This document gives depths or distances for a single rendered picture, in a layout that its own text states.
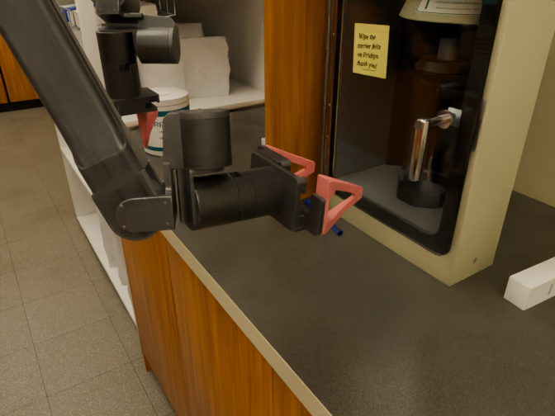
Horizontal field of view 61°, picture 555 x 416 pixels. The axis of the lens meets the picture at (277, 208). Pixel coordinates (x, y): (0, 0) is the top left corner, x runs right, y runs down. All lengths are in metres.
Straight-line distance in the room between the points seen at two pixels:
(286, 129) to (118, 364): 1.35
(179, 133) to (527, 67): 0.46
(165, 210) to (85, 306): 1.87
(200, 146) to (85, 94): 0.12
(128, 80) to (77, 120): 0.35
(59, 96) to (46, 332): 1.83
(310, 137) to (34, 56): 0.59
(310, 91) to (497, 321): 0.51
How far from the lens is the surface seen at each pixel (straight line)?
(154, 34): 0.80
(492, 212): 0.78
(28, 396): 2.02
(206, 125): 0.48
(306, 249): 0.83
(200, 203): 0.48
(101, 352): 2.08
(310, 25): 0.90
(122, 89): 0.83
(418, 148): 0.66
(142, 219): 0.48
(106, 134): 0.49
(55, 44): 0.49
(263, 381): 0.82
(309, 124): 0.94
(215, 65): 1.84
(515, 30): 0.67
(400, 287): 0.77
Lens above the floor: 1.40
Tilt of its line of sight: 28 degrees down
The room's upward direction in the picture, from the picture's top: straight up
